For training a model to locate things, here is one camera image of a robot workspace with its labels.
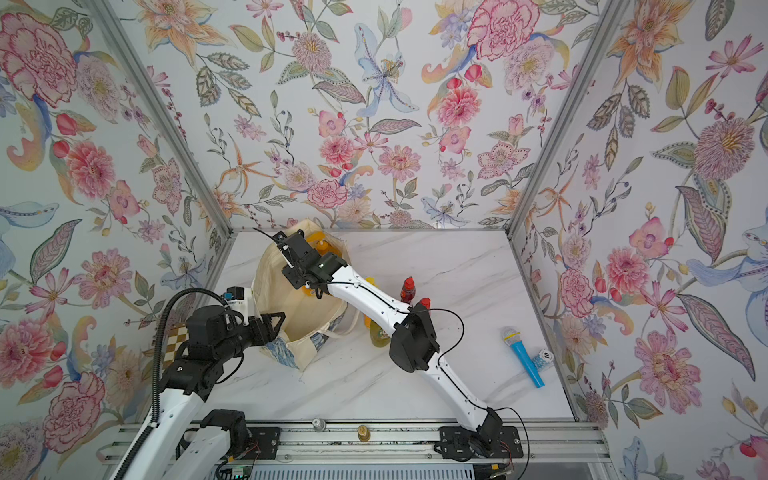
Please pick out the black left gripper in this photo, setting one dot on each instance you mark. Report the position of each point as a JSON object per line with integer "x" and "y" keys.
{"x": 268, "y": 328}

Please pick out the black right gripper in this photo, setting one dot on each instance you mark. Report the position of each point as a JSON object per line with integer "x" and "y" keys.
{"x": 291, "y": 273}

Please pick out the large orange pump soap bottle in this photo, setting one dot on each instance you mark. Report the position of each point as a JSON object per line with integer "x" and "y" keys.
{"x": 325, "y": 243}

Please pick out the cream canvas shopping bag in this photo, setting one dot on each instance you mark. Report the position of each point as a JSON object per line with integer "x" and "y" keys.
{"x": 310, "y": 322}

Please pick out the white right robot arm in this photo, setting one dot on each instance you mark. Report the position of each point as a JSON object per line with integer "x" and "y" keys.
{"x": 413, "y": 344}

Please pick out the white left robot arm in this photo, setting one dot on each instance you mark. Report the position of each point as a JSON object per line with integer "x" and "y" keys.
{"x": 216, "y": 335}

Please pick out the green Fairy dish soap bottle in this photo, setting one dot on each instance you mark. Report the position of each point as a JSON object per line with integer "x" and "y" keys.
{"x": 378, "y": 336}

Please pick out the wooden chess board box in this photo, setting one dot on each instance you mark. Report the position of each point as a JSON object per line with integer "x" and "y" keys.
{"x": 174, "y": 338}

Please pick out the orange bottle yellow cap rear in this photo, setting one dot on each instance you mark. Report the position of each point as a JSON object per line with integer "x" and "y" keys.
{"x": 368, "y": 300}

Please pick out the red Fairy bottle rear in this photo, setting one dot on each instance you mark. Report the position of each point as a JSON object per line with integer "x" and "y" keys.
{"x": 408, "y": 291}

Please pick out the small patterned tape roll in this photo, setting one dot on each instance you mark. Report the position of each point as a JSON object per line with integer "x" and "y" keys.
{"x": 543, "y": 360}

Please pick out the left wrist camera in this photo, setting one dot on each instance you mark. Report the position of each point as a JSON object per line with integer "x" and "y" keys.
{"x": 240, "y": 299}

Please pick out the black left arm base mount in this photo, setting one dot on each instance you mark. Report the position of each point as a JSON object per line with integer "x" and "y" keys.
{"x": 240, "y": 439}

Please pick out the silver rail knob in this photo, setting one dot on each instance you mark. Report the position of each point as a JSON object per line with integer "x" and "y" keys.
{"x": 319, "y": 425}

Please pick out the brass rail knob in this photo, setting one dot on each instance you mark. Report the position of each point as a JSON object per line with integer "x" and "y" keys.
{"x": 363, "y": 433}

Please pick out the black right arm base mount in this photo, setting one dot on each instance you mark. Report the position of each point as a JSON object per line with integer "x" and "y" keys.
{"x": 477, "y": 443}

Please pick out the aluminium front rail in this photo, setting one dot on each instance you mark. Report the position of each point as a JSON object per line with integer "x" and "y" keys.
{"x": 396, "y": 450}

